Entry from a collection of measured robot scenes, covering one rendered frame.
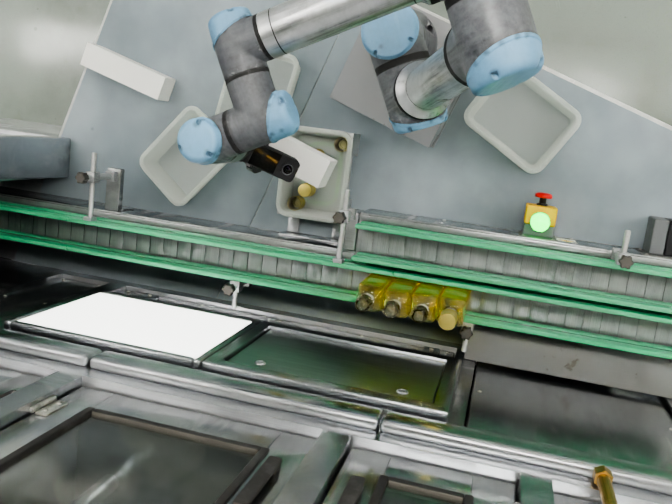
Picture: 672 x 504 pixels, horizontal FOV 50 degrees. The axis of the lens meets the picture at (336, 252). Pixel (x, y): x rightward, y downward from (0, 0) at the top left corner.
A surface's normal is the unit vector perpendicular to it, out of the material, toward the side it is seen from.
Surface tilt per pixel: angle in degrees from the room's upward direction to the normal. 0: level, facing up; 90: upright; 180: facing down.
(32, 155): 90
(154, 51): 0
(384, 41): 7
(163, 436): 90
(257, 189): 0
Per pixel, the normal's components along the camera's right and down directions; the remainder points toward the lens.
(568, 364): -0.24, 0.14
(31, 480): 0.12, -0.98
